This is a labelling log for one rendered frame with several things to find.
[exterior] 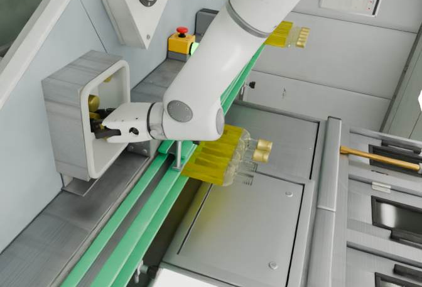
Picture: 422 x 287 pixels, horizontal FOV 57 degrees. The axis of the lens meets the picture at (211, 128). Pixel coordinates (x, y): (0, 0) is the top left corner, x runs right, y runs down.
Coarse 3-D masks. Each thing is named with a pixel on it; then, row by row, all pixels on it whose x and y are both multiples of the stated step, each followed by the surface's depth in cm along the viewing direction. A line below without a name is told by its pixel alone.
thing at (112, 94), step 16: (96, 80) 73; (112, 80) 87; (128, 80) 86; (80, 96) 72; (112, 96) 89; (128, 96) 88; (96, 144) 91; (112, 144) 92; (96, 160) 86; (112, 160) 88; (96, 176) 82
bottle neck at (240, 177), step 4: (236, 172) 105; (240, 172) 105; (236, 176) 105; (240, 176) 105; (244, 176) 104; (248, 176) 104; (252, 176) 104; (236, 180) 105; (240, 180) 105; (244, 180) 104; (248, 180) 104; (252, 180) 106; (248, 184) 104
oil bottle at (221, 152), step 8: (200, 144) 112; (208, 144) 113; (216, 144) 113; (200, 152) 110; (208, 152) 110; (216, 152) 110; (224, 152) 110; (232, 152) 110; (232, 160) 108; (240, 160) 110
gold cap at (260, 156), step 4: (256, 152) 113; (260, 152) 113; (264, 152) 113; (268, 152) 114; (252, 156) 113; (256, 156) 113; (260, 156) 113; (264, 156) 113; (268, 156) 115; (256, 160) 114; (260, 160) 113; (264, 160) 113
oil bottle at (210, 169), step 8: (192, 160) 106; (200, 160) 106; (208, 160) 106; (216, 160) 107; (224, 160) 107; (184, 168) 107; (192, 168) 106; (200, 168) 105; (208, 168) 104; (216, 168) 104; (224, 168) 104; (232, 168) 105; (192, 176) 107; (200, 176) 106; (208, 176) 106; (216, 176) 105; (224, 176) 104; (232, 176) 104; (216, 184) 106; (224, 184) 105
